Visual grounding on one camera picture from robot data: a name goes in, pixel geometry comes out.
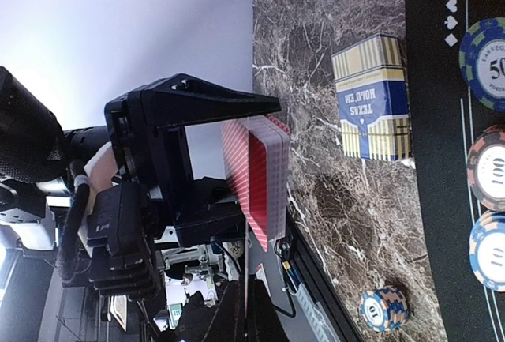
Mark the round black poker mat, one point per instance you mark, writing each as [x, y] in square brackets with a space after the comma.
[446, 119]

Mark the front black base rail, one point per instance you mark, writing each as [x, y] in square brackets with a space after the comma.
[310, 273]

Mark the white cable tray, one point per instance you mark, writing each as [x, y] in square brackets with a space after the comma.
[317, 318]

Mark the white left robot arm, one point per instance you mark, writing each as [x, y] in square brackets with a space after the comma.
[49, 178]

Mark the brown chip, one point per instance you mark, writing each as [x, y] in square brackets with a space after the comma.
[485, 168]

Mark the blue tan chip stack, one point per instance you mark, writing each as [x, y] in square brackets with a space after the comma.
[385, 309]

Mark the red playing card deck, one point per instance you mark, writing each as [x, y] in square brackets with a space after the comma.
[256, 159]

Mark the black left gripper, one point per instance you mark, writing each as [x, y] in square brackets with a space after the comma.
[143, 126]

